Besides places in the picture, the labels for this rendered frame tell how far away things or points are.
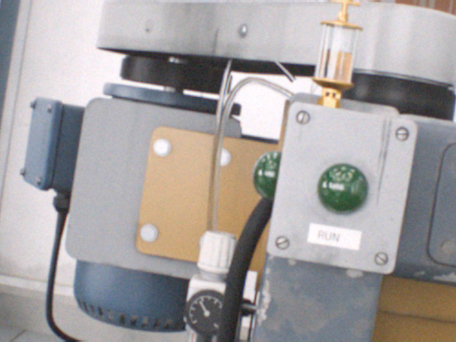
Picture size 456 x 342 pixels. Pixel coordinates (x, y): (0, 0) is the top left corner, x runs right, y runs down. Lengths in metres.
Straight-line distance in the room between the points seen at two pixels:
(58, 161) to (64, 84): 4.88
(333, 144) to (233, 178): 0.43
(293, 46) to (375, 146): 0.26
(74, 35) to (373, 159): 5.38
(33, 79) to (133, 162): 4.94
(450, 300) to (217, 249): 0.21
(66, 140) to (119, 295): 0.17
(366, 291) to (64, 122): 0.49
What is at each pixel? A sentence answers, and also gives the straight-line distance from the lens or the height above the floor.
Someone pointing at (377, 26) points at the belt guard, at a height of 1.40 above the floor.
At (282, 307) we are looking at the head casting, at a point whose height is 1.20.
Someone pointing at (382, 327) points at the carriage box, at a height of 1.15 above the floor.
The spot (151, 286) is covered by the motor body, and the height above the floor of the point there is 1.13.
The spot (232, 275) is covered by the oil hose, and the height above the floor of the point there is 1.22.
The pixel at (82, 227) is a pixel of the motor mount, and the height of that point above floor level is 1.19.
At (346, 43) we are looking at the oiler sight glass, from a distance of 0.71.
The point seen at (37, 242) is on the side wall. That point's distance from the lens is 6.04.
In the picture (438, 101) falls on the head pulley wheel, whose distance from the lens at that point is 0.81.
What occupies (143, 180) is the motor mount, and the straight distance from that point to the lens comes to 1.08.
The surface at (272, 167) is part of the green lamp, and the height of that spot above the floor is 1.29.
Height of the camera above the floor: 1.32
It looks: 3 degrees down
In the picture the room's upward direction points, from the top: 9 degrees clockwise
